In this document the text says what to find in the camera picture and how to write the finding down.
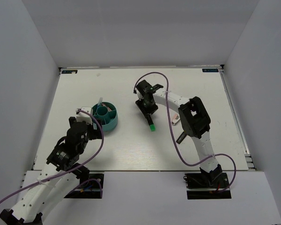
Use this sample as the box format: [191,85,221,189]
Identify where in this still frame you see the green cap black highlighter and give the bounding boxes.
[146,114,155,132]

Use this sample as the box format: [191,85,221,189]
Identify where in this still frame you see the blue gel pen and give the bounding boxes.
[97,97,103,108]

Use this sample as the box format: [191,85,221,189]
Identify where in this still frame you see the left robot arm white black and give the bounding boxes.
[0,112,104,225]

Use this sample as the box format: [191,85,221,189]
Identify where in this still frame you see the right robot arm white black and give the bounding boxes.
[133,80,222,187]

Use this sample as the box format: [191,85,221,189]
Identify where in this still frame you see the teal round divided organizer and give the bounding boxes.
[92,102,118,132]

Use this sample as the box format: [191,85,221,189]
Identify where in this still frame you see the pink white mini stapler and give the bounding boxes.
[171,113,180,126]

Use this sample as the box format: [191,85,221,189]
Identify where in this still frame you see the yellow cap black highlighter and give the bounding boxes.
[176,131,187,144]

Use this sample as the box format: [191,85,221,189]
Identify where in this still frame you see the left corner label sticker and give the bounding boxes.
[61,70,78,74]

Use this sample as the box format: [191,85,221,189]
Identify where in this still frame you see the corner label sticker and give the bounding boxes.
[61,70,78,74]
[202,68,219,73]

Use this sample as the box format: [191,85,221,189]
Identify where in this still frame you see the right corner label sticker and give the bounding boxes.
[202,68,219,73]

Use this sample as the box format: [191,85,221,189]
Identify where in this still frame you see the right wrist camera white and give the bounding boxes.
[133,88,143,99]

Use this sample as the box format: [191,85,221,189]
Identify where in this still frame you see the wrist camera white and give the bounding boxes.
[133,88,143,99]
[76,106,93,125]

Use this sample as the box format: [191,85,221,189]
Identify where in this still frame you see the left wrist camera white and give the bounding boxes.
[76,106,93,125]

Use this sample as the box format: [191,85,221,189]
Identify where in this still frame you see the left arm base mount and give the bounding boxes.
[65,173,104,199]

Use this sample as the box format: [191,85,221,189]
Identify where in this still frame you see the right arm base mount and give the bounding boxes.
[183,173,232,200]

